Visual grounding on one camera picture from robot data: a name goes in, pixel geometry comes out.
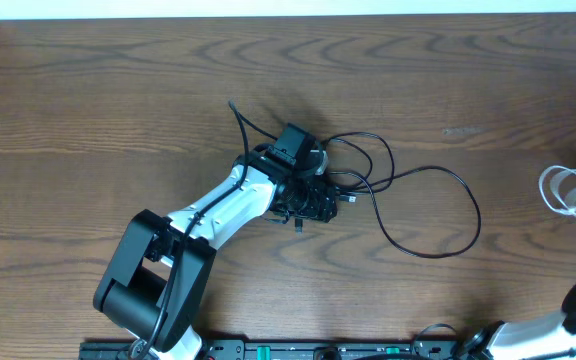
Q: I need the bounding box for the white USB cable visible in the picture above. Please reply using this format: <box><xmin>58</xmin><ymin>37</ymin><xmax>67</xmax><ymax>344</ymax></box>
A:
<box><xmin>538</xmin><ymin>164</ymin><xmax>576</xmax><ymax>221</ymax></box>

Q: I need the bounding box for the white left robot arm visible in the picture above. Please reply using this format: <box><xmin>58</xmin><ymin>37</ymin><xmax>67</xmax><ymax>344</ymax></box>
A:
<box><xmin>93</xmin><ymin>124</ymin><xmax>337</xmax><ymax>359</ymax></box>

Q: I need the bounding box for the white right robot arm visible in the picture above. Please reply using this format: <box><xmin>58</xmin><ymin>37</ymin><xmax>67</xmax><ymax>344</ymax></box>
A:
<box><xmin>456</xmin><ymin>165</ymin><xmax>576</xmax><ymax>360</ymax></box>

